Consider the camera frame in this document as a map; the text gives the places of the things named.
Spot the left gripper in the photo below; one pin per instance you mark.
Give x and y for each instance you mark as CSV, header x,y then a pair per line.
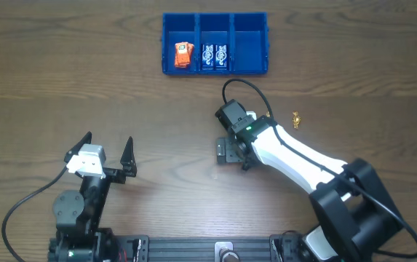
x,y
115,175

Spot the blue candy pack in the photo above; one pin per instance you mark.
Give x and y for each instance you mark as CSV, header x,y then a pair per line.
x,y
208,56
221,56

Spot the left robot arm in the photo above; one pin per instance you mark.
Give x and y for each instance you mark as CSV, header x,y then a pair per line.
x,y
68,211

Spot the blue tray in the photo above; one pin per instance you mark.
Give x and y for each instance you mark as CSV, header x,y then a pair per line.
x,y
248,51

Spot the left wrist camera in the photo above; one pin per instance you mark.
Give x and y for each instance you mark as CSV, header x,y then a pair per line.
x,y
88,160

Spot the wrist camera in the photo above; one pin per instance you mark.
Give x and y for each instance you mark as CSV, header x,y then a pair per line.
x,y
251,115
88,160

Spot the mounting rail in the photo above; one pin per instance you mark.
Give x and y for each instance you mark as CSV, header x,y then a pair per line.
x,y
193,251

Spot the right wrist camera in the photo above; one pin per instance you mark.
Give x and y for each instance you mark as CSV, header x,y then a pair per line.
x,y
251,115

